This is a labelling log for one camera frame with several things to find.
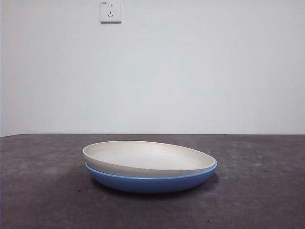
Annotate white plate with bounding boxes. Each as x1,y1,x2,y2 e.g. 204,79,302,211
82,140,216,178

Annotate blue plate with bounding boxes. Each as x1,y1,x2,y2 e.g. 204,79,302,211
85,160,218,194

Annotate white wall socket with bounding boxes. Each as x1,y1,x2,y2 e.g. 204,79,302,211
100,0,122,24

